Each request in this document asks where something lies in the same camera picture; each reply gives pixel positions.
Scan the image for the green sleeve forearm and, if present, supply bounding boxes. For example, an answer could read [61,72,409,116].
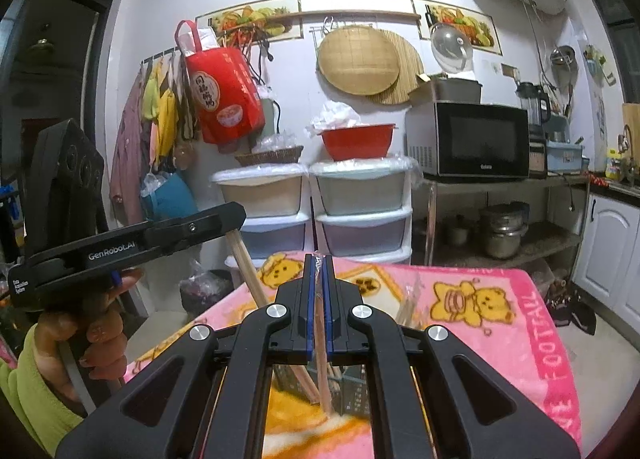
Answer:
[1,326,84,458]

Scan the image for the white kitchen cabinets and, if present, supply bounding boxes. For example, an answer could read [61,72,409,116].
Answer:
[572,193,639,329]

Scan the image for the left hand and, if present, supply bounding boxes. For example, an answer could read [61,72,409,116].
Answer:
[34,268,144,413]

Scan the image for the teal bag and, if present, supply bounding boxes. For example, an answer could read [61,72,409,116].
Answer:
[140,172,198,221]

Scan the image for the dark green utensil caddy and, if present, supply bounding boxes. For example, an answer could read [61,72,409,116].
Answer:
[273,365,370,418]

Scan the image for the hanging clothes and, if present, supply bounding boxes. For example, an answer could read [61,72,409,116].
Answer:
[108,48,200,224]

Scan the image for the left plastic drawer tower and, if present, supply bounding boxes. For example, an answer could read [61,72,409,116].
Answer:
[209,164,316,265]

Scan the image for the plastic drawer tower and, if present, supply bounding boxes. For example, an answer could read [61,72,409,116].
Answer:
[209,164,316,265]
[308,156,422,264]

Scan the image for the metal shelf rack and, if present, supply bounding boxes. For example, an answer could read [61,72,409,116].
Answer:
[423,174,589,268]

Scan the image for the stainless steel pots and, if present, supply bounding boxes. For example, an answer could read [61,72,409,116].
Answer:
[480,201,529,260]

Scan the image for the red gift bag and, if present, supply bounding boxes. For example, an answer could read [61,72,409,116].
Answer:
[174,19,265,146]

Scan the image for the right plastic drawer tower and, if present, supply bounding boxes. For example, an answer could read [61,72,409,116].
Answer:
[308,156,422,264]

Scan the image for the wicker basket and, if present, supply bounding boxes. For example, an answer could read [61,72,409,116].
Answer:
[234,145,304,167]

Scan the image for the light blue appliance box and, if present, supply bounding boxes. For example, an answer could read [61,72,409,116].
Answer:
[546,141,582,174]

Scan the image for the red plastic basin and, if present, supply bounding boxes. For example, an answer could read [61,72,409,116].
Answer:
[321,123,395,161]

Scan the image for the left food poster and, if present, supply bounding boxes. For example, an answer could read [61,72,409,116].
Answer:
[196,0,303,46]

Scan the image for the food poster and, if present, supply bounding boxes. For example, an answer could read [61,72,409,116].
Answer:
[196,0,303,46]
[410,0,502,55]

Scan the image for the black microwave oven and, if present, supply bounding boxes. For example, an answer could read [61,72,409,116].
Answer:
[405,102,529,180]

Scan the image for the black blender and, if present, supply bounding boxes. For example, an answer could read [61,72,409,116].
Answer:
[516,82,551,138]

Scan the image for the wooden cutting board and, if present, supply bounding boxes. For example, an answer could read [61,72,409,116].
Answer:
[623,103,640,162]

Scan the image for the round bamboo tray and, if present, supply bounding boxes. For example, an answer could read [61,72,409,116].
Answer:
[318,25,400,96]

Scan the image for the cardboard box on microwave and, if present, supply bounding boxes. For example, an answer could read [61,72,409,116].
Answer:
[408,76,483,105]

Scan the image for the round bamboo mat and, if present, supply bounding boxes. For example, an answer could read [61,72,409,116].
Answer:
[370,30,424,105]

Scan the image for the hanging steel colander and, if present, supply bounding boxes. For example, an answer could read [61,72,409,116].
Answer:
[550,45,578,92]

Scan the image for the glass pot lid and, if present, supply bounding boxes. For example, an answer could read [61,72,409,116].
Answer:
[431,23,473,74]

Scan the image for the right food poster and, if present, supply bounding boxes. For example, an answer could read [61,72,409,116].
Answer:
[410,0,502,55]

